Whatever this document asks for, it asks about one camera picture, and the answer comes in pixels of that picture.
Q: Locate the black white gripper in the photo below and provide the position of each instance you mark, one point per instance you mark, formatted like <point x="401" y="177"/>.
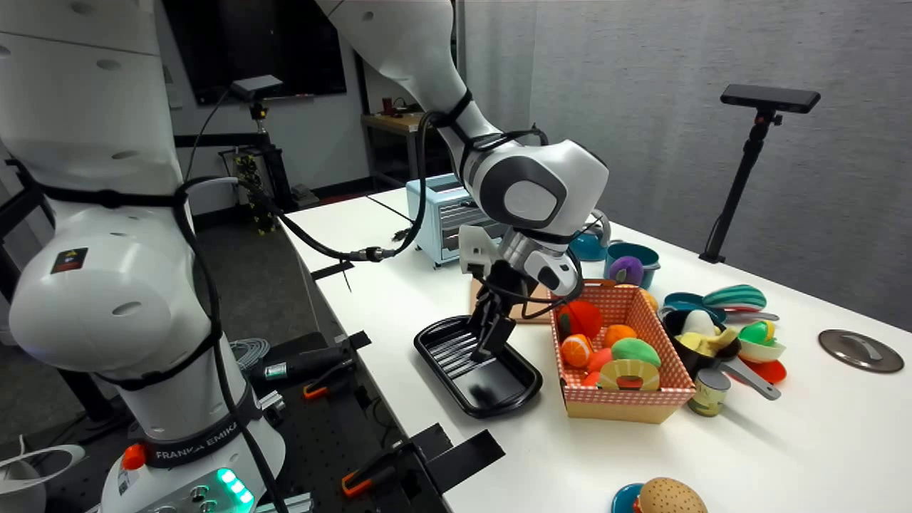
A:
<point x="546" y="262"/>

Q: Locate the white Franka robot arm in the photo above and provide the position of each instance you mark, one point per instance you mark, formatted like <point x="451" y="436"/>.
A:
<point x="95" y="285"/>

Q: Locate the black oven tray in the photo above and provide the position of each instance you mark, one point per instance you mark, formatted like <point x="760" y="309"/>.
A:
<point x="474" y="385"/>

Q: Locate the red toy vegetable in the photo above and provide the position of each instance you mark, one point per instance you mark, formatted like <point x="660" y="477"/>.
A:
<point x="581" y="321"/>

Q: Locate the peach orange toy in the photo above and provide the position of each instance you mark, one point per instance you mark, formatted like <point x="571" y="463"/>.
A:
<point x="576" y="351"/>

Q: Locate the light blue toaster oven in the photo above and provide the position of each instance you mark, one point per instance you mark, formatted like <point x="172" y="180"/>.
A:
<point x="438" y="222"/>

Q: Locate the teal toy kettle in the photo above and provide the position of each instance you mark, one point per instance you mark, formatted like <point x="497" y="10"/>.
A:
<point x="588" y="247"/>

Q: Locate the small orange toy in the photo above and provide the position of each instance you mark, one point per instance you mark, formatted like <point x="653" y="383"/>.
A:
<point x="619" y="334"/>

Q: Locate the purple toy vegetable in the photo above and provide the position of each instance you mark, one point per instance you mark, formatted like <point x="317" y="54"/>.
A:
<point x="626" y="271"/>

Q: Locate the teal toy pot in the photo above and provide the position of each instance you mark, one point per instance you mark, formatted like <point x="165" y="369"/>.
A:
<point x="652" y="259"/>

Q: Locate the teal toy utensils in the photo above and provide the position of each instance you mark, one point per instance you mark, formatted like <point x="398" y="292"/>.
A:
<point x="713" y="301"/>

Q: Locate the toy tin can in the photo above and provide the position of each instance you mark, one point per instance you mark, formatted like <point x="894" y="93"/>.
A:
<point x="709" y="393"/>

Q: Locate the burger plush toy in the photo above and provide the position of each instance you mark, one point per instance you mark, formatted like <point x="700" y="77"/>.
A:
<point x="670" y="496"/>

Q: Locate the green white toy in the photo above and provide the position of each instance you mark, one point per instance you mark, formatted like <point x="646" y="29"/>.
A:
<point x="757" y="336"/>

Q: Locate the grey toy spatula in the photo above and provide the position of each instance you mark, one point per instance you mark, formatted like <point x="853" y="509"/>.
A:
<point x="757" y="383"/>

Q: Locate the red toy plate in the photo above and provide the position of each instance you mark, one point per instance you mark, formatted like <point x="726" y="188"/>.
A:
<point x="773" y="372"/>

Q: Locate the tan wooden cutting board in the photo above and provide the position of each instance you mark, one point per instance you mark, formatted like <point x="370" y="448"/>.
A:
<point x="537" y="309"/>

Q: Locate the red patterned cardboard basket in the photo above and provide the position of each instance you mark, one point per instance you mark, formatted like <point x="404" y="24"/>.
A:
<point x="628" y="403"/>

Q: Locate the orange black clamp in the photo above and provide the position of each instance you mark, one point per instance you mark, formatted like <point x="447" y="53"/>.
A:
<point x="366" y="473"/>
<point x="328" y="385"/>

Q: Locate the wooden background shelf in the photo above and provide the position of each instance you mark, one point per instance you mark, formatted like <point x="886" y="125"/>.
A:
<point x="395" y="120"/>

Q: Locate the teal round plate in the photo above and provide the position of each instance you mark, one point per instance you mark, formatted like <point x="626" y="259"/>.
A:
<point x="623" y="499"/>

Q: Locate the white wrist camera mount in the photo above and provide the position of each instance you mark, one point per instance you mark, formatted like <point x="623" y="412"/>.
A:
<point x="481" y="248"/>

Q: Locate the small camera on stand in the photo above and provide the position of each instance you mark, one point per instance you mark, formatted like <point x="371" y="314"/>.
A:
<point x="259" y="86"/>

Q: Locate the black wall monitor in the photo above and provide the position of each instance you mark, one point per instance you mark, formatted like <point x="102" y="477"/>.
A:
<point x="259" y="37"/>

